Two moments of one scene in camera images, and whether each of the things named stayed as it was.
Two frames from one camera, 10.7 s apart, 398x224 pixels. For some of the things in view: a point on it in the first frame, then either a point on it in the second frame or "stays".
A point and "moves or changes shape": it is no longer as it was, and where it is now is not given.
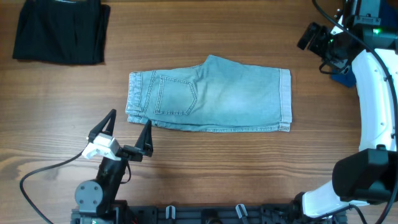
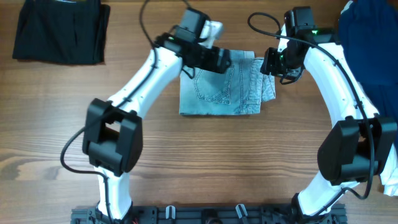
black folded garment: x=64 y=32 stays
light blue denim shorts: x=219 y=95 moves or changes shape
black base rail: x=205 y=214 stays
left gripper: x=142 y=145 to x=210 y=64
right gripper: x=321 y=33 to x=268 y=66
